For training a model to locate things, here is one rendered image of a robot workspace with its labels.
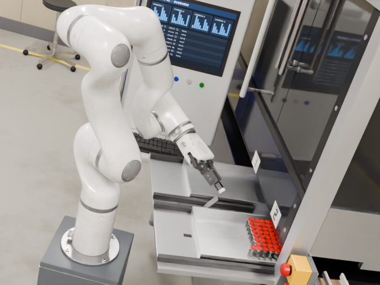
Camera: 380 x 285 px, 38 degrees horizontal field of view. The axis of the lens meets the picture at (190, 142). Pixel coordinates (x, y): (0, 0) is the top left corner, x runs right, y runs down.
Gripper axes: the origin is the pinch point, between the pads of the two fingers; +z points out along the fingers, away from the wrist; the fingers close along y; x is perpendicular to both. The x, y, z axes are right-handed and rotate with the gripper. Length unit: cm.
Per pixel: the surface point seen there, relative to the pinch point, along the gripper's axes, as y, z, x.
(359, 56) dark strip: 4, -2, -55
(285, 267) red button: 9.5, 34.6, 1.0
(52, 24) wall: 275, -258, 166
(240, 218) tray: 39.5, 12.6, 17.1
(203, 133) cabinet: 87, -33, 28
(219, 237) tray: 25.3, 14.6, 21.6
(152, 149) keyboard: 62, -36, 43
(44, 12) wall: 269, -268, 162
